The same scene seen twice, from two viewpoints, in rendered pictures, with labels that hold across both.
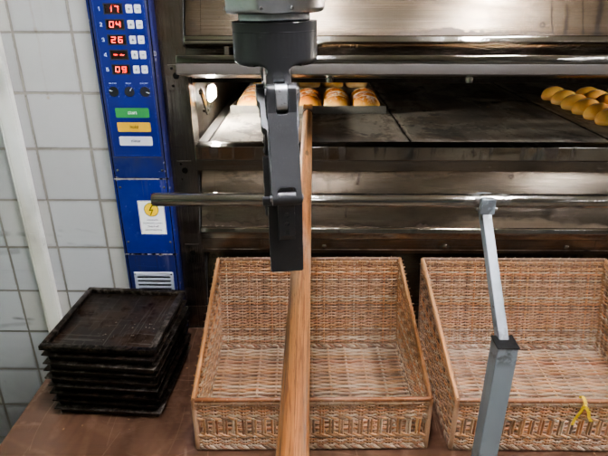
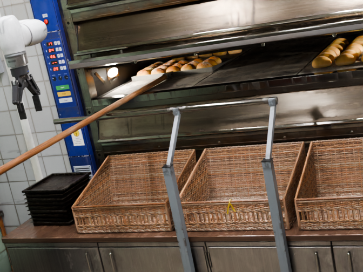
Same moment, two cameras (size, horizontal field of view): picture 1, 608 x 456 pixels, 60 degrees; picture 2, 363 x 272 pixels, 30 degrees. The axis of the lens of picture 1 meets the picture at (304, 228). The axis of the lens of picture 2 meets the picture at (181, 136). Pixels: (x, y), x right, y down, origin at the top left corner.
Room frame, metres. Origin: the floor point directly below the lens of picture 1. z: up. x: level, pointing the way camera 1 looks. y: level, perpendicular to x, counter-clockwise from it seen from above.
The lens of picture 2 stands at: (-1.83, -1.76, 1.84)
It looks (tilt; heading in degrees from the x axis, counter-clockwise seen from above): 14 degrees down; 25
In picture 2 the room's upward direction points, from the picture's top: 11 degrees counter-clockwise
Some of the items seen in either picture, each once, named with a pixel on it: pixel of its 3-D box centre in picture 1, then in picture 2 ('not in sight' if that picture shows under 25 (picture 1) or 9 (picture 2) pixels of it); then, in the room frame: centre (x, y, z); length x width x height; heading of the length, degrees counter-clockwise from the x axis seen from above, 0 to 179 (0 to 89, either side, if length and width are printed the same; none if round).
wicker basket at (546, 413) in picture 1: (536, 343); (243, 185); (1.16, -0.62, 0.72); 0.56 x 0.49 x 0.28; 89
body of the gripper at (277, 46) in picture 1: (276, 71); (21, 76); (0.50, 0.03, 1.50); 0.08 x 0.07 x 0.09; 6
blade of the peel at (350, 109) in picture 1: (308, 99); (182, 67); (2.05, -0.02, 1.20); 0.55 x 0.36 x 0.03; 89
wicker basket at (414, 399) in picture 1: (310, 341); (137, 190); (1.16, -0.02, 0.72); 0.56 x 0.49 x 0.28; 90
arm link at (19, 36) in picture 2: not in sight; (11, 34); (0.51, 0.03, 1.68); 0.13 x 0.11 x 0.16; 1
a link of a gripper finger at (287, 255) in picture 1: (286, 234); (21, 111); (0.43, 0.02, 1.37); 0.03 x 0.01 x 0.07; 96
